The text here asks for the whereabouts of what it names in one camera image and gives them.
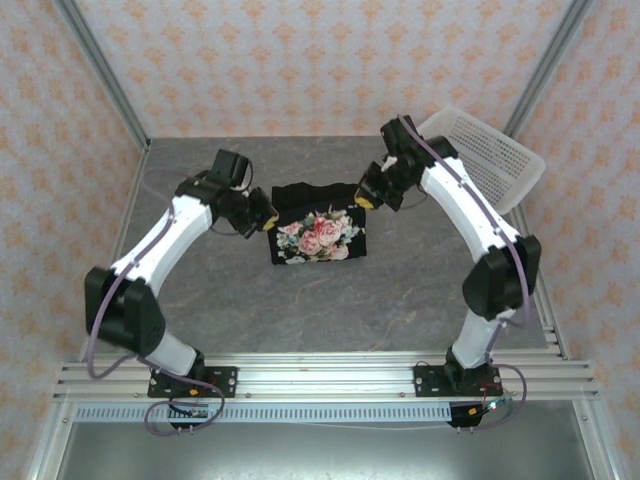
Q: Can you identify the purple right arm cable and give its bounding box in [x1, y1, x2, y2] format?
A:
[396, 114, 533, 434]

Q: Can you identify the grey sheet metal panel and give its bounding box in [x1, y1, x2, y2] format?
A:
[27, 399, 617, 480]

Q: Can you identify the black floral print t-shirt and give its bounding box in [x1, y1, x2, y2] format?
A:
[266, 183, 372, 267]

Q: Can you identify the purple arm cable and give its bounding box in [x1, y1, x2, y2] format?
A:
[86, 166, 228, 437]
[396, 114, 533, 434]

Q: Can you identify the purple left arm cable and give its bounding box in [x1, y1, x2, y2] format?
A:
[86, 166, 228, 437]

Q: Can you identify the white plastic laundry basket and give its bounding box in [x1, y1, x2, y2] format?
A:
[416, 105, 548, 214]

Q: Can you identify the aluminium frame post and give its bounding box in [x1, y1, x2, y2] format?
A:
[501, 0, 595, 142]
[53, 0, 152, 152]

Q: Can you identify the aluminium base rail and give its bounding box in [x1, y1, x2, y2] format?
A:
[51, 351, 601, 402]

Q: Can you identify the slotted grey cable duct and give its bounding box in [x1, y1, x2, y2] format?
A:
[73, 403, 454, 424]

